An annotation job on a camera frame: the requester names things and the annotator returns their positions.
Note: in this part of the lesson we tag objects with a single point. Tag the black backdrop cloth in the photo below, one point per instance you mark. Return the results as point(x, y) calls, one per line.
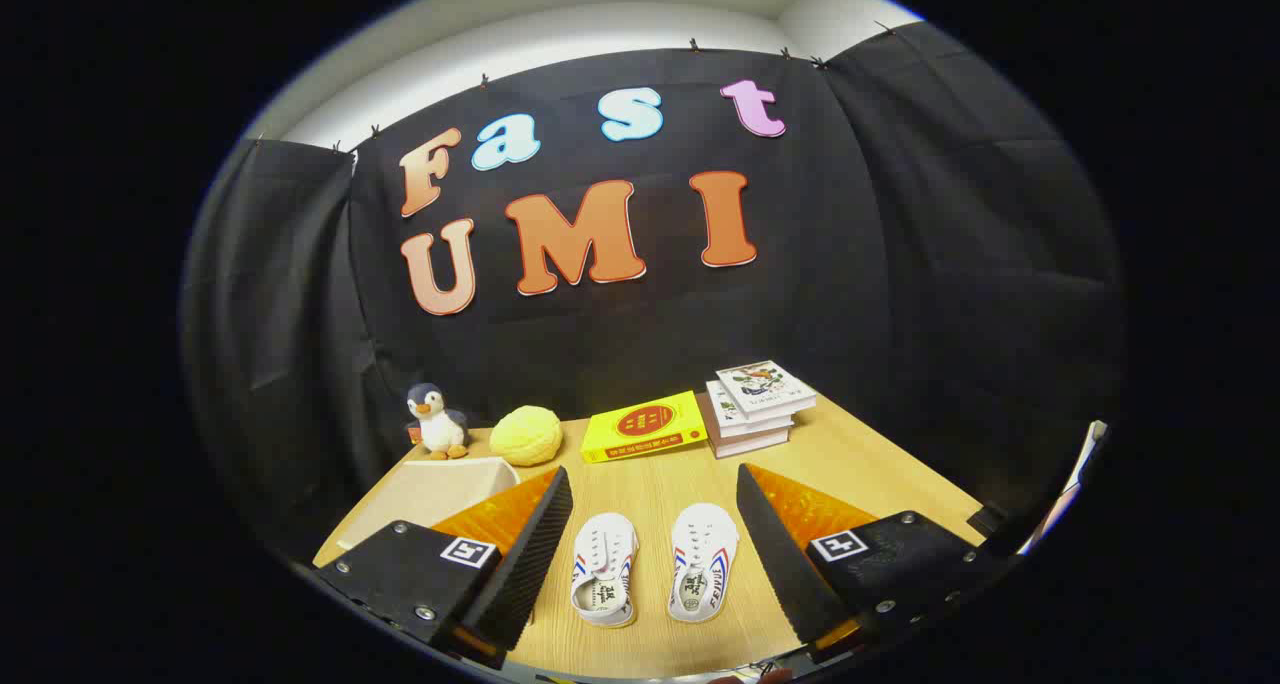
point(850, 264)

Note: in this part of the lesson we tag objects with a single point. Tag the black block at table corner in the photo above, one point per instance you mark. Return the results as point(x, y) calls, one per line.
point(988, 520)

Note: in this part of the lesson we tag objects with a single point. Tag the white canvas shoe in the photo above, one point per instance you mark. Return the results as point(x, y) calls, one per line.
point(600, 554)
point(705, 544)

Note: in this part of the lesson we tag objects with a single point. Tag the beige fabric storage box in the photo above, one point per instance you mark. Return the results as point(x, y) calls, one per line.
point(440, 499)

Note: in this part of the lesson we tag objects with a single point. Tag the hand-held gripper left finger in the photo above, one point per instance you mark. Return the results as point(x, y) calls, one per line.
point(530, 564)

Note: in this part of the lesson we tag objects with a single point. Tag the yellow round plush ball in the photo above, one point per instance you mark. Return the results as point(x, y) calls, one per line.
point(525, 436)

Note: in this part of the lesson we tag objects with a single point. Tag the white book with colourful cover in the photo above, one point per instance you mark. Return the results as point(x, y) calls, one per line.
point(765, 384)

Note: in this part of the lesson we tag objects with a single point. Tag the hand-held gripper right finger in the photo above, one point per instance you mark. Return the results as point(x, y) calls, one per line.
point(785, 564)

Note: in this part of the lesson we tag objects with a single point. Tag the penguin plush toy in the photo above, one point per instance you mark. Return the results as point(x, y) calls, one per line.
point(440, 429)

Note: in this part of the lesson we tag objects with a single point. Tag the yellow book with red circle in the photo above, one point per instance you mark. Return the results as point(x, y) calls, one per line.
point(640, 424)

